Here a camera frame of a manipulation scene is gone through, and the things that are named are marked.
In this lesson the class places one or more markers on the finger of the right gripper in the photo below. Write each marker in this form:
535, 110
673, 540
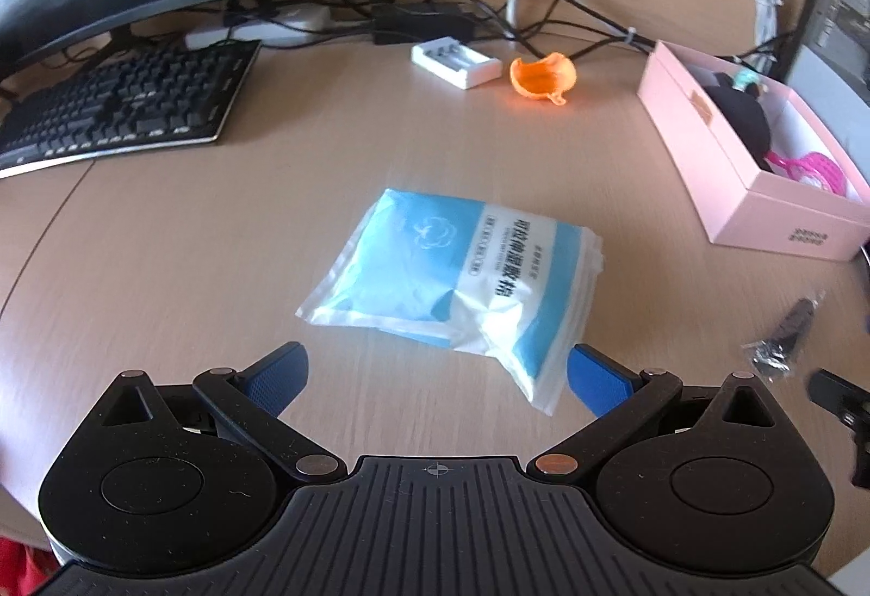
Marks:
848, 403

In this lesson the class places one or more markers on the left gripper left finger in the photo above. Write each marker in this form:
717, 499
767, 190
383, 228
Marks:
179, 478

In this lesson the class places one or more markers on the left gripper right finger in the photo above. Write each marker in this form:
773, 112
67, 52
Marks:
692, 477

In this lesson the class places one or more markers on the pink plastic basket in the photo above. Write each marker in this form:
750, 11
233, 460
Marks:
813, 169

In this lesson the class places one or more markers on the blue wet cotton pack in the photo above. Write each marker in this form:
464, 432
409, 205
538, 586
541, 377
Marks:
469, 276

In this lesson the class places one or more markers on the black plush toy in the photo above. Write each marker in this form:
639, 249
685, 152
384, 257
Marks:
745, 116

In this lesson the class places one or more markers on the pink cardboard box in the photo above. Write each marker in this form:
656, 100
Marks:
762, 170

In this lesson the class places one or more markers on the white computer case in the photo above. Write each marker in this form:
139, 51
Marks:
830, 48

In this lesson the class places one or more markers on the black keyboard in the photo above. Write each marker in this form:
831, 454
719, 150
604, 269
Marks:
163, 98

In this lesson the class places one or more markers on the orange plastic piece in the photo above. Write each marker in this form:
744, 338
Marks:
547, 79

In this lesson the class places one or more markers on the white power strip on desk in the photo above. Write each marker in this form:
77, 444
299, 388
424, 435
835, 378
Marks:
291, 26

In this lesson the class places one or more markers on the white battery charger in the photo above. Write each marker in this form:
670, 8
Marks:
454, 63

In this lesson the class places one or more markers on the black power adapter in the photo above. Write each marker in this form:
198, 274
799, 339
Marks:
421, 22

